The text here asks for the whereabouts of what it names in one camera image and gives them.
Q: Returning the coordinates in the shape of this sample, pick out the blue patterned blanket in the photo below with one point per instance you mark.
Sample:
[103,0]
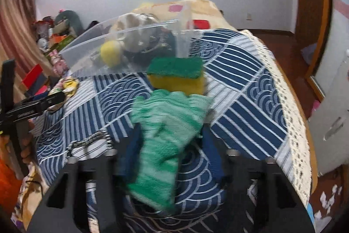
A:
[245,113]

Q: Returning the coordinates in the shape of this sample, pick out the pink plush toy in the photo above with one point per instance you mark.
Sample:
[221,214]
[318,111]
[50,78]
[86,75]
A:
[58,62]

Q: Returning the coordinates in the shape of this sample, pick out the striped pink curtain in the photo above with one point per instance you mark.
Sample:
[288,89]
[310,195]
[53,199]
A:
[16,25]

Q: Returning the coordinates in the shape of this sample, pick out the grey green plush toy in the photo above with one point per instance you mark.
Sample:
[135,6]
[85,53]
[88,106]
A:
[69,21]

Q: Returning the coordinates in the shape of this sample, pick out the orange cloth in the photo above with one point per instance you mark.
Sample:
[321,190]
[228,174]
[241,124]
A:
[8,186]

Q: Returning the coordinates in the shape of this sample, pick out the green striped cloth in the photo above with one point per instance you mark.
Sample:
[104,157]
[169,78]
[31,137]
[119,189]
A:
[166,134]

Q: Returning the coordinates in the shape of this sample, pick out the person's left hand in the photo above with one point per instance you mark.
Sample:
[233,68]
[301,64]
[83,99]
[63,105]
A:
[27,145]

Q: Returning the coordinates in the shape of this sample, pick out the clear plastic storage box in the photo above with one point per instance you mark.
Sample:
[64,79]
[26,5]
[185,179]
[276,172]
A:
[90,44]

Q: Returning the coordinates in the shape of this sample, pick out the red box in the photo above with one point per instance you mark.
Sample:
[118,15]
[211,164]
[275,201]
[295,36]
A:
[32,76]

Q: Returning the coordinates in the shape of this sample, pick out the beige printed blanket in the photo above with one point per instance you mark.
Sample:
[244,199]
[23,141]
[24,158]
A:
[201,9]

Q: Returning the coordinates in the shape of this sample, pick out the beige plush toy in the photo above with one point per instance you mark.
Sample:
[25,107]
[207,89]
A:
[136,24]

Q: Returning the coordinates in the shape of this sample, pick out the white paper scraps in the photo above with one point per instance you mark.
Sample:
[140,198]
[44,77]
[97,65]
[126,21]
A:
[328,200]

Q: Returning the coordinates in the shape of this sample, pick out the yellow white small plush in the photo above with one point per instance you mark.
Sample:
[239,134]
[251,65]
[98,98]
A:
[68,85]

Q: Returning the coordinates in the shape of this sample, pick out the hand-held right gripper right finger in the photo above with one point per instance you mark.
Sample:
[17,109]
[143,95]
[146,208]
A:
[212,151]

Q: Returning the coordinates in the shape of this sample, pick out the floral bed sheet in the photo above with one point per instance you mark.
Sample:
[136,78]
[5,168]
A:
[30,200]

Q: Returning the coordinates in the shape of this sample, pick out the yellow sponge with green pad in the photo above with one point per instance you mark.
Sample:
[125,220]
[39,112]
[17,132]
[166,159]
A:
[177,80]

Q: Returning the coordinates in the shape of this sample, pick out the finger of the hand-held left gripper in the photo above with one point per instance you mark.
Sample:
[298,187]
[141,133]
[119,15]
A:
[54,99]

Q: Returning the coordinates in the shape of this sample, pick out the brown wooden door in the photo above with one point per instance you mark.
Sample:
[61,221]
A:
[313,12]

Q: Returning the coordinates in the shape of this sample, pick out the white cabinet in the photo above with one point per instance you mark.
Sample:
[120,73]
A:
[331,113]

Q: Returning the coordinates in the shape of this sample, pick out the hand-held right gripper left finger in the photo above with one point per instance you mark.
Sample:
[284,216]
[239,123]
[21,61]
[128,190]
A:
[134,145]

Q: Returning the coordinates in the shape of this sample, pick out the yellow ball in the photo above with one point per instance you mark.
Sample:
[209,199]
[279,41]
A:
[110,52]

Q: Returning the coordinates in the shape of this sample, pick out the dark cloth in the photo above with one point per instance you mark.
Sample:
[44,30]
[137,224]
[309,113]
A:
[160,44]

